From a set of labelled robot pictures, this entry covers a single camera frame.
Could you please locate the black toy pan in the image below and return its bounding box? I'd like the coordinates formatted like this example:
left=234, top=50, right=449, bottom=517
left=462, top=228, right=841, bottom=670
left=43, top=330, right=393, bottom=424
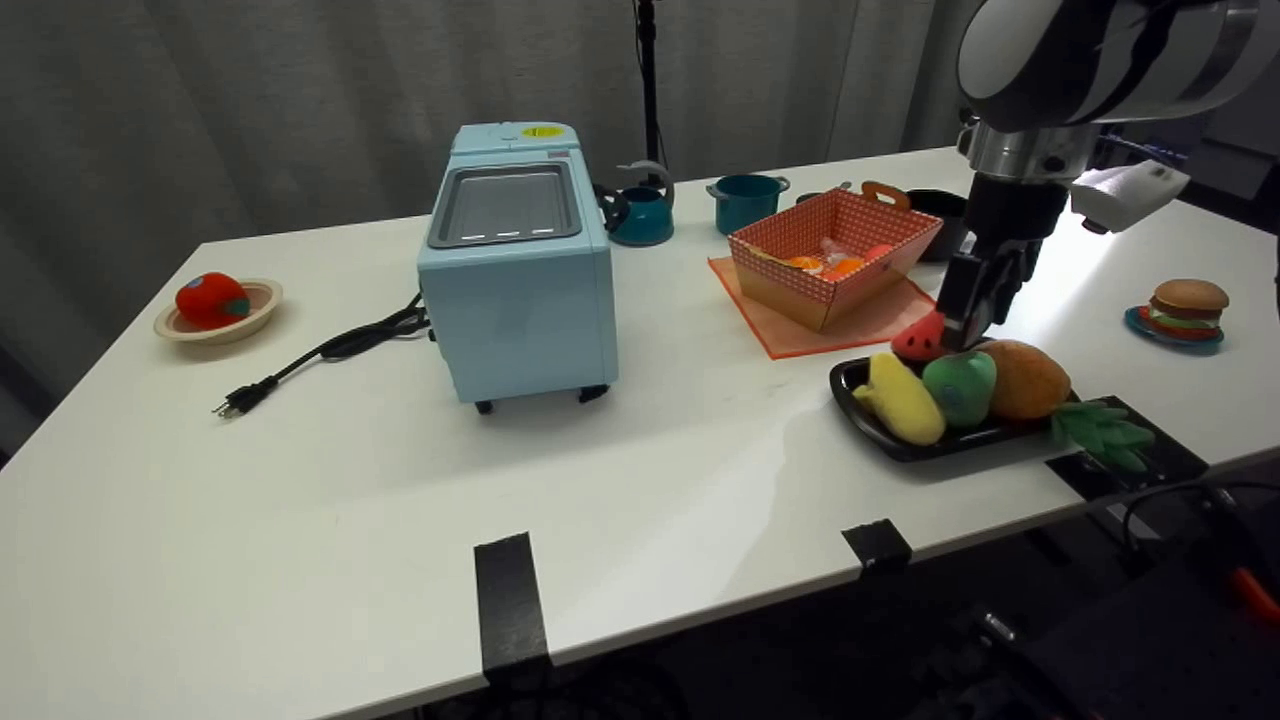
left=899, top=185, right=982, bottom=266

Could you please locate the beige shallow bowl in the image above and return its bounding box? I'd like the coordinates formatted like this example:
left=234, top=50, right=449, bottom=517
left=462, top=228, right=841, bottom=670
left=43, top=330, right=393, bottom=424
left=152, top=277, right=285, bottom=354

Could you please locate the red tomato plush toy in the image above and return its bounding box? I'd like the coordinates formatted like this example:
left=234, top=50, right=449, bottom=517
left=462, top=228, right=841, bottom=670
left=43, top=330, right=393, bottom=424
left=173, top=266, right=254, bottom=330

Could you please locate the orange cardboard box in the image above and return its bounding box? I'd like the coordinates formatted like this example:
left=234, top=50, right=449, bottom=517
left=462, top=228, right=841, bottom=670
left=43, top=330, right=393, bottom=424
left=723, top=178, right=944, bottom=335

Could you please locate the long black tape strip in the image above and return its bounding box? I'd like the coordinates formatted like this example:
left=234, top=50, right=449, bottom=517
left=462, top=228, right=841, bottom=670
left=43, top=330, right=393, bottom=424
left=472, top=526, right=558, bottom=677

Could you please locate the orange pineapple plush toy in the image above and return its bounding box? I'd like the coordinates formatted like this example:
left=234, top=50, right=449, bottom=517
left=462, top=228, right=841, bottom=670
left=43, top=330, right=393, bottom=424
left=986, top=335, right=1161, bottom=478

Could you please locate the black rectangular tray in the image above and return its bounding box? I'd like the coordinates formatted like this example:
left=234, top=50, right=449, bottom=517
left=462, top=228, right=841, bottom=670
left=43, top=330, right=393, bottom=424
left=828, top=348, right=1090, bottom=466

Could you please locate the teal toy pot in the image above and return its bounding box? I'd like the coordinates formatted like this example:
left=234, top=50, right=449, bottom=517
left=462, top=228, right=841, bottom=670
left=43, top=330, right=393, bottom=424
left=705, top=173, right=791, bottom=239

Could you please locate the blue toy kettle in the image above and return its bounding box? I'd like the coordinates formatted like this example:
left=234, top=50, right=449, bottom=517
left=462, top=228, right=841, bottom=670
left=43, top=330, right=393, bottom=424
left=596, top=154, right=681, bottom=250

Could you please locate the short black tape strip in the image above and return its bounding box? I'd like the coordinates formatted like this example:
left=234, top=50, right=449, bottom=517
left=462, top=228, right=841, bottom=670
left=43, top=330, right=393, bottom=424
left=841, top=517, right=915, bottom=573

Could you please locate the black vertical stand pole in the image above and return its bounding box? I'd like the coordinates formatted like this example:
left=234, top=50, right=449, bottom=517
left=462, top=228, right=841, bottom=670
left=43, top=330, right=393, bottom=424
left=634, top=0, right=668, bottom=168

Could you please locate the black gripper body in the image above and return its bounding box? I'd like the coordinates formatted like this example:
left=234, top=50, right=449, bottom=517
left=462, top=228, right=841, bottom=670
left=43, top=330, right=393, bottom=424
left=961, top=168, right=1073, bottom=288

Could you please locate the black power cable with plug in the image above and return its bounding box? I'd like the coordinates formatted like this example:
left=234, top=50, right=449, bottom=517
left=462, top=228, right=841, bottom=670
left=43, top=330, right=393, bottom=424
left=215, top=291, right=433, bottom=420

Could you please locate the small blue plate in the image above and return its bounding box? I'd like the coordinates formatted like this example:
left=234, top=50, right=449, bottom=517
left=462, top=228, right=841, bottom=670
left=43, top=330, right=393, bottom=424
left=1121, top=305, right=1229, bottom=361

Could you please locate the light blue toaster oven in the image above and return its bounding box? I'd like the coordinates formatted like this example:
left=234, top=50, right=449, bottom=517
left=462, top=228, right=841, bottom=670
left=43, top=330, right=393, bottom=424
left=417, top=119, right=621, bottom=416

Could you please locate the yellow corn plush toy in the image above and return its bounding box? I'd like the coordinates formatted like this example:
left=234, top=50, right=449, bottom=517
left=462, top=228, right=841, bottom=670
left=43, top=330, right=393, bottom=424
left=851, top=348, right=953, bottom=453

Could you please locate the black plate at table edge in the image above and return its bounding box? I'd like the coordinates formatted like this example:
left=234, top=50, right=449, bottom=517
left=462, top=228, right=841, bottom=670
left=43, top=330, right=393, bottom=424
left=1045, top=392, right=1212, bottom=504

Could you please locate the watermelon slice plush toy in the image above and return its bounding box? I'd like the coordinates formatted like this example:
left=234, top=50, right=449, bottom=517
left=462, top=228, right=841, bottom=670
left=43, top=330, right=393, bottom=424
left=891, top=307, right=956, bottom=370

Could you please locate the red tool handle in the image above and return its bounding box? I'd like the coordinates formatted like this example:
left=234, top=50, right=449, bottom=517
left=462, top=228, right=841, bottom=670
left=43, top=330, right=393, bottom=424
left=1224, top=559, right=1280, bottom=637

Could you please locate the black cable loop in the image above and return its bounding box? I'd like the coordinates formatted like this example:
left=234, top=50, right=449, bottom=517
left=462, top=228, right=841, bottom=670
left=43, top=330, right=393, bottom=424
left=1118, top=466, right=1280, bottom=575

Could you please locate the orange square mat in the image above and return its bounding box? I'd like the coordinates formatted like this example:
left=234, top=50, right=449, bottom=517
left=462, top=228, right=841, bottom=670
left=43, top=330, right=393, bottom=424
left=705, top=250, right=944, bottom=362

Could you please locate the green pear plush toy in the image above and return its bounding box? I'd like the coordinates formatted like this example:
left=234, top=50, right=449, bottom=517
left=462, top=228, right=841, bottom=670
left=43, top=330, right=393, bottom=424
left=921, top=348, right=1004, bottom=432

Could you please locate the toy burger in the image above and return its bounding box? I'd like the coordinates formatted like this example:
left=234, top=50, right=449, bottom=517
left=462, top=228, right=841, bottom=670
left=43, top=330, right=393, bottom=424
left=1143, top=277, right=1232, bottom=342

